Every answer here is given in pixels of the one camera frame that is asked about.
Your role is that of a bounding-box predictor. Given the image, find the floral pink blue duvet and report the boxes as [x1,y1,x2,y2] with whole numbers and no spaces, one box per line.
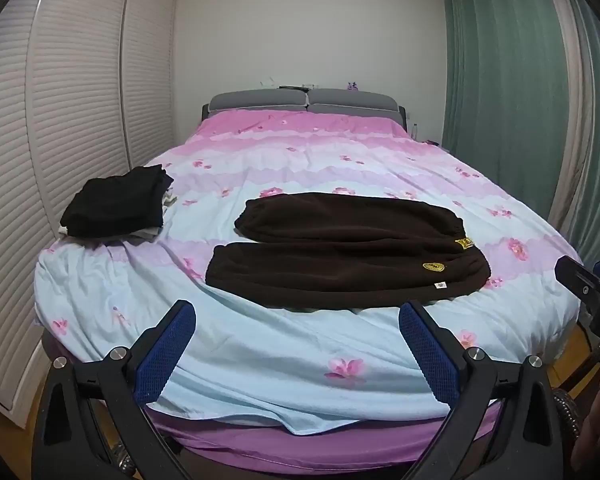
[32,110,583,436]

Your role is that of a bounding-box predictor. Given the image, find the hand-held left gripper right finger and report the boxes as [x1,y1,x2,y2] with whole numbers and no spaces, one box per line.
[397,300,561,480]

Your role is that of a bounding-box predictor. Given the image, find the green curtain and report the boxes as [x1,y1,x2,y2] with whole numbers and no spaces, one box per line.
[440,0,600,271]

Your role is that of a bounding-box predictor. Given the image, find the purple bed sheet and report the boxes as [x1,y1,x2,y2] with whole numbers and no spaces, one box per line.
[145,397,506,467]

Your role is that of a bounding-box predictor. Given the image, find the beige curtain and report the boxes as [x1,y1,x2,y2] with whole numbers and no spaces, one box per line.
[537,0,598,256]

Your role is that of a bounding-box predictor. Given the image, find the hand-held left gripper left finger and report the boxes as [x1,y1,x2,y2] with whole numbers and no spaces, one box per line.
[32,299,198,480]

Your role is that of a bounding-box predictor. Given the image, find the dark brown fleece pants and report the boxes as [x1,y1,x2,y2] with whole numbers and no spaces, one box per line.
[205,191,492,309]

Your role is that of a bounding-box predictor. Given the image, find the grey folded garment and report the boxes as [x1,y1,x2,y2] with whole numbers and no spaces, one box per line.
[59,224,162,242]

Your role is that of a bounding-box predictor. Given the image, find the grey headboard cushion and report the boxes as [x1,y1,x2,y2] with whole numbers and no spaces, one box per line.
[307,88,400,116]
[208,89,310,113]

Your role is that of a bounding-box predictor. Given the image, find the pile of folded black clothes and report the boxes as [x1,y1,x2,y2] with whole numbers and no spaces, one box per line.
[60,166,175,238]

